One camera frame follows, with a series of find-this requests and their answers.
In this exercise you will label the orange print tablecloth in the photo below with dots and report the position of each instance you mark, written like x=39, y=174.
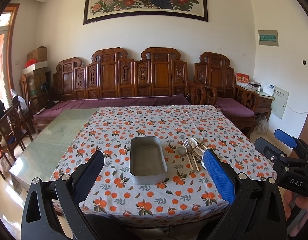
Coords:
x=185, y=196

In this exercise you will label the white electrical cabinet door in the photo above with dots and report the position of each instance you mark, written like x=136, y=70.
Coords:
x=279, y=103

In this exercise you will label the wooden side table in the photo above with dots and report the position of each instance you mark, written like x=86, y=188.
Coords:
x=255, y=101

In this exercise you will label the white plastic soup spoon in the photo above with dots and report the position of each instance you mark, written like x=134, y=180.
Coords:
x=192, y=142

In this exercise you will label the metal fork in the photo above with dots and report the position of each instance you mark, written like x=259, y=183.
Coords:
x=188, y=147

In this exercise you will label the grey wall panel box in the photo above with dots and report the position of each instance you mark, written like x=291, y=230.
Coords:
x=268, y=38

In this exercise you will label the cardboard box on top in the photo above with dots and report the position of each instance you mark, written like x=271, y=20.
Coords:
x=39, y=54

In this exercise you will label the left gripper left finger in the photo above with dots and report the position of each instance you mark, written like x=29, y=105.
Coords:
x=39, y=219

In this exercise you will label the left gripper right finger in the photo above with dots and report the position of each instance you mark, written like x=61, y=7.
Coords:
x=255, y=207

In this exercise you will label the carved wooden armchair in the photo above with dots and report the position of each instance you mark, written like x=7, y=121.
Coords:
x=213, y=71

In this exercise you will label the wooden window frame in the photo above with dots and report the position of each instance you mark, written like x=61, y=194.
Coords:
x=7, y=32

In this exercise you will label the purple armchair cushion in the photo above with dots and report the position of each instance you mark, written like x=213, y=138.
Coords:
x=233, y=109

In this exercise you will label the wooden dining chair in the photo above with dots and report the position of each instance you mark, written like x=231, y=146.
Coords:
x=14, y=129

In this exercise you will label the carved wooden sofa bench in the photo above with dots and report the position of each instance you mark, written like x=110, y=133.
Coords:
x=111, y=74

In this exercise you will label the rectangular metal tray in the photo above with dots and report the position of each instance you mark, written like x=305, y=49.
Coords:
x=147, y=162

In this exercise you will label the stacked cardboard boxes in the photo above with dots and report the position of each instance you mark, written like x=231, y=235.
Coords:
x=35, y=76

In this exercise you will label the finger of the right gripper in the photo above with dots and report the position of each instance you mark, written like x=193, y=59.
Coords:
x=271, y=154
x=298, y=145

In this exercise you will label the black desk lamp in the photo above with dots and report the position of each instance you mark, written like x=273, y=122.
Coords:
x=49, y=104

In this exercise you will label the white plastic bag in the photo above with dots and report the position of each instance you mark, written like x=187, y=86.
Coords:
x=18, y=99

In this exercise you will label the red gift box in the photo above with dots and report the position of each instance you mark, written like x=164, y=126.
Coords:
x=242, y=78

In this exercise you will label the metal spoon round bowl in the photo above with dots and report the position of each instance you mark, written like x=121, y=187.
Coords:
x=181, y=149

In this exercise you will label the purple sofa cushion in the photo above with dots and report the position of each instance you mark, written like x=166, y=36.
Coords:
x=53, y=112

